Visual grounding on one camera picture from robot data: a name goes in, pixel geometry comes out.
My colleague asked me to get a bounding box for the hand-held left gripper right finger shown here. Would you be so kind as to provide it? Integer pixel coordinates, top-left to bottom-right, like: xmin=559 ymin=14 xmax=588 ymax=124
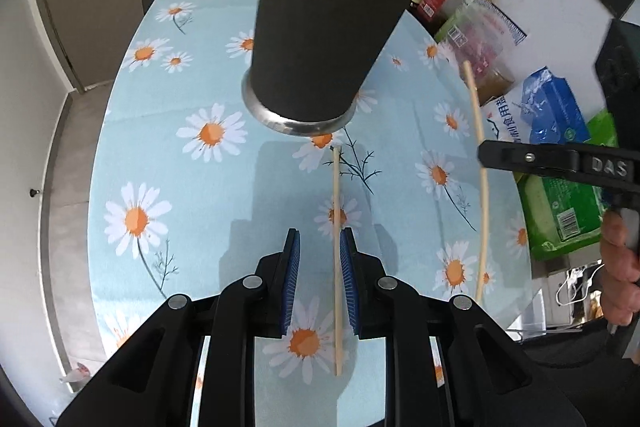
xmin=339 ymin=228 xmax=586 ymax=427

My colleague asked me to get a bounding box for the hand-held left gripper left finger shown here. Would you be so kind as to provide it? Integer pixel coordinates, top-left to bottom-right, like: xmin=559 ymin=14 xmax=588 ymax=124
xmin=55 ymin=228 xmax=302 ymax=427

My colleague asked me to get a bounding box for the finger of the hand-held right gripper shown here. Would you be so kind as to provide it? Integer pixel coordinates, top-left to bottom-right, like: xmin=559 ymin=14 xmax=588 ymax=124
xmin=477 ymin=141 xmax=640 ymax=194

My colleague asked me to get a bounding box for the wooden chopstick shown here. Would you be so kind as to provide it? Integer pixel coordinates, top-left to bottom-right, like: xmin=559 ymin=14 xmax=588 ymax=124
xmin=331 ymin=146 xmax=345 ymax=377
xmin=462 ymin=60 xmax=491 ymax=305

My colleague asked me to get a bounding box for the black cup with metal base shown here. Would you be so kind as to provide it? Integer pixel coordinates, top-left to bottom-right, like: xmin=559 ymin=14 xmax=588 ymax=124
xmin=241 ymin=0 xmax=428 ymax=138

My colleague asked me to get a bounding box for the person's right hand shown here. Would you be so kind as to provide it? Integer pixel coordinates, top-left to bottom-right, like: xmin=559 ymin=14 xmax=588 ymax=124
xmin=599 ymin=211 xmax=640 ymax=329

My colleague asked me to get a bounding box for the blue and white bag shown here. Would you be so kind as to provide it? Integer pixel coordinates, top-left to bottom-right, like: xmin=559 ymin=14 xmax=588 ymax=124
xmin=487 ymin=67 xmax=591 ymax=145

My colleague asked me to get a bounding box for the green plastic bag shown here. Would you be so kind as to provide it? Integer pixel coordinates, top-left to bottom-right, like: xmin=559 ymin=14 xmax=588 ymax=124
xmin=517 ymin=109 xmax=621 ymax=263

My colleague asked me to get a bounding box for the jar of brown paste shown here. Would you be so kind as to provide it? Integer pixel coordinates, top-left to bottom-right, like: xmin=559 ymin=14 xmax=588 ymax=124
xmin=472 ymin=62 xmax=516 ymax=105

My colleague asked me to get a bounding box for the blue daisy print tablecloth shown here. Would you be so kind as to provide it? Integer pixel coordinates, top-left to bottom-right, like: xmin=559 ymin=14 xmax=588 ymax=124
xmin=89 ymin=0 xmax=531 ymax=427

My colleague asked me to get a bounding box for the clear bottle with printed label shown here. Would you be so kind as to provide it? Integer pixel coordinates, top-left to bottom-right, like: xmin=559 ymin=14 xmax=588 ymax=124
xmin=435 ymin=0 xmax=528 ymax=108

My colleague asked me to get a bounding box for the grey door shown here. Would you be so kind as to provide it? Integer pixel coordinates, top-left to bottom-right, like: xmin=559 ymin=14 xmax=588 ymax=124
xmin=30 ymin=0 xmax=201 ymax=95

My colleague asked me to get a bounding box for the white cable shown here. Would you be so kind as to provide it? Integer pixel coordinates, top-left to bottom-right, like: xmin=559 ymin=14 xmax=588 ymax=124
xmin=556 ymin=264 xmax=603 ymax=308

